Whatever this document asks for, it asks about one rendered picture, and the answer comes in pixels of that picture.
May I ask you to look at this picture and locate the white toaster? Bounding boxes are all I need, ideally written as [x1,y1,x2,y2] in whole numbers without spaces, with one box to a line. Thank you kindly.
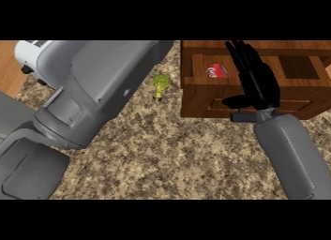
[13,39,81,90]

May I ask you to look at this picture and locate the wooden drawer front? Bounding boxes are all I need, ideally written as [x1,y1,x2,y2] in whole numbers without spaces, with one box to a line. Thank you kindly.
[178,76,331,121]

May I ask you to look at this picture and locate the red can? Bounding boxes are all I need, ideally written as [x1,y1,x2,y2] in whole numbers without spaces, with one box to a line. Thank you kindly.
[205,63,230,80]

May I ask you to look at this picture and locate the green broccoli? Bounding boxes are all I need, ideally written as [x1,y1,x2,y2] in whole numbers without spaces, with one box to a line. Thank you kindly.
[150,74,171,102]

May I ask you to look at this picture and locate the wooden drawer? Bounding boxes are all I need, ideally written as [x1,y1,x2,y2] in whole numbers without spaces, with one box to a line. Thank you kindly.
[178,76,331,121]
[178,39,331,121]

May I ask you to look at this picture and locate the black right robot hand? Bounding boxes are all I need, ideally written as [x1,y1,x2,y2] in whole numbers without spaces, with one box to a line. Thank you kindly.
[220,39,280,112]

